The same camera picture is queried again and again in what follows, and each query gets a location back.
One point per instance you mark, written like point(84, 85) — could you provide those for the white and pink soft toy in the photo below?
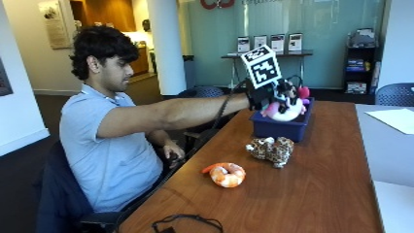
point(288, 110)

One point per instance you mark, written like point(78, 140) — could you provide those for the white marker cube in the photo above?
point(261, 66)

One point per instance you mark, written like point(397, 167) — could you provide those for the blue plastic bin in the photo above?
point(280, 128)

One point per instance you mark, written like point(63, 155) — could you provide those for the framed display card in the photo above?
point(277, 42)
point(243, 44)
point(260, 41)
point(296, 42)

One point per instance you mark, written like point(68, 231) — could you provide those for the leopard print soft toy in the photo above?
point(272, 149)

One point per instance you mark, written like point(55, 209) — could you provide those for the black magazine shelf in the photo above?
point(360, 69)

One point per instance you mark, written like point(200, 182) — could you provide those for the dark mesh chair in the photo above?
point(396, 94)
point(203, 92)

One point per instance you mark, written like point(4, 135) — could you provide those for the white paper sheet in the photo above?
point(394, 119)

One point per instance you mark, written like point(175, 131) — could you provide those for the orange shrimp soft toy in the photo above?
point(227, 174)

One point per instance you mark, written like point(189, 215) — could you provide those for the white round pillar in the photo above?
point(165, 45)

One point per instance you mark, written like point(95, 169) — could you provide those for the the person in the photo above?
point(109, 152)

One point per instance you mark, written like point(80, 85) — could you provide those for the dark blue office chair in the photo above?
point(64, 194)

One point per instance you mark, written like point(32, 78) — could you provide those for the wall poster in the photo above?
point(55, 23)

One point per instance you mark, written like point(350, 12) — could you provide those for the dark framed wall picture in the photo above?
point(4, 79)

